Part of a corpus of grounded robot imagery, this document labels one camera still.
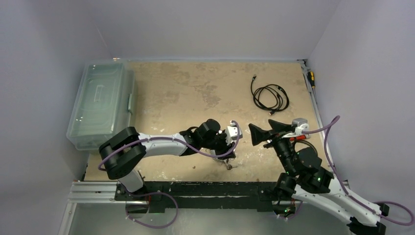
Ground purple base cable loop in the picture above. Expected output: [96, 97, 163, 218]
[124, 191, 180, 230]

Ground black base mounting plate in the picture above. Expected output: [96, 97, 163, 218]
[115, 181, 296, 215]

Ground coiled black cable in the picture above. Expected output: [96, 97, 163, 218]
[250, 74, 290, 116]

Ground yellow handled screwdriver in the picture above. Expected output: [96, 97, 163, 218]
[307, 71, 315, 89]

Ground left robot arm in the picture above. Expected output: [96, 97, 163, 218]
[98, 119, 243, 200]

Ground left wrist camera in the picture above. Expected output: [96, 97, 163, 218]
[225, 121, 243, 144]

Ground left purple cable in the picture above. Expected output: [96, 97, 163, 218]
[97, 120, 241, 172]

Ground red handled adjustable wrench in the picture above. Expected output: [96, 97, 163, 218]
[290, 135, 308, 141]

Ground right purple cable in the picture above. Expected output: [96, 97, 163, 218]
[301, 115, 415, 226]

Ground translucent green storage box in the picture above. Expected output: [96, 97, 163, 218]
[66, 61, 136, 151]

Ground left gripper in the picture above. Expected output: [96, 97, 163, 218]
[201, 130, 235, 160]

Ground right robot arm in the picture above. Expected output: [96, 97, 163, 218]
[249, 118, 389, 235]

